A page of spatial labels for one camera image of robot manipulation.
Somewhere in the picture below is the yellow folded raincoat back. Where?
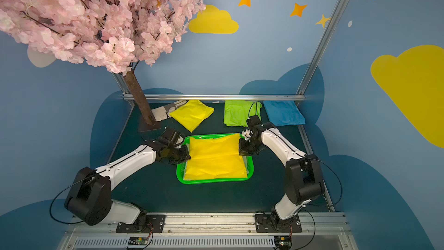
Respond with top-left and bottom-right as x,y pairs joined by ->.
170,100 -> 214,133

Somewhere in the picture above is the aluminium frame post left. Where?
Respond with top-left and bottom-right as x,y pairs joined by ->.
112,73 -> 135,108

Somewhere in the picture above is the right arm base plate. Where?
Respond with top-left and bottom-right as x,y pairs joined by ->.
254,212 -> 302,233

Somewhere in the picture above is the tree base plate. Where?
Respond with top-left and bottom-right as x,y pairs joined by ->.
138,116 -> 162,133

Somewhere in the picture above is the blue folded raincoat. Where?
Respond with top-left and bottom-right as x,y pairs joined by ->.
264,101 -> 306,126

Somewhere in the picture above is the aluminium frame post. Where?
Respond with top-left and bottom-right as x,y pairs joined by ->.
112,73 -> 135,108
296,0 -> 363,95

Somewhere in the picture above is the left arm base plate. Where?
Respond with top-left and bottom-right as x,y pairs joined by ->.
116,214 -> 166,234

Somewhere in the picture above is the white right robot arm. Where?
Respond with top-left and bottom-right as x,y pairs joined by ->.
239,115 -> 325,224

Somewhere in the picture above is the beige folded cloth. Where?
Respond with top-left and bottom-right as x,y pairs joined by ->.
152,100 -> 187,122

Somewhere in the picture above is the right circuit board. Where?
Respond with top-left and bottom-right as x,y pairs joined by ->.
274,236 -> 293,250

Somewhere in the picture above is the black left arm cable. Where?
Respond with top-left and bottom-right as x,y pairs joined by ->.
49,180 -> 86,225

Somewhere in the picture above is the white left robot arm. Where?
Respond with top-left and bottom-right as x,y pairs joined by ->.
64,127 -> 191,231

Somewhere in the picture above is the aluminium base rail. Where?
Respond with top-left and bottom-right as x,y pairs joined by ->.
58,212 -> 358,250

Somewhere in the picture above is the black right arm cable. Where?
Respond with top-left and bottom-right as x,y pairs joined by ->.
305,156 -> 343,209

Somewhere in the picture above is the lime green folded raincoat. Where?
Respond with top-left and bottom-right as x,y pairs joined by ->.
224,100 -> 262,127

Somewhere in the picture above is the yellow raincoat front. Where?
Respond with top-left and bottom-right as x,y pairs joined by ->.
183,132 -> 249,181

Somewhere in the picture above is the yellow raincoat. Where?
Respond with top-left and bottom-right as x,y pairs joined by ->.
170,100 -> 214,133
183,132 -> 249,181

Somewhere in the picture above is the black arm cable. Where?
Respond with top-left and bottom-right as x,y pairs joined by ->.
305,156 -> 343,209
49,180 -> 86,225

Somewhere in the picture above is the aluminium frame crossbar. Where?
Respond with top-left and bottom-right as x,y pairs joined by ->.
144,94 -> 305,102

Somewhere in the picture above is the aluminium frame post right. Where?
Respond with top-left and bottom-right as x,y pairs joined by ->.
296,0 -> 363,95

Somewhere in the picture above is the circuit board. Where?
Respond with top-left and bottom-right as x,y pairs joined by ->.
127,237 -> 150,248
274,236 -> 293,250

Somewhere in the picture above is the pink cherry blossom tree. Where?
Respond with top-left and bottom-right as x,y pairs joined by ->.
1,0 -> 206,125

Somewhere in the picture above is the left circuit board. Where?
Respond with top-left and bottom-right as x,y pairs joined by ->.
127,237 -> 150,248

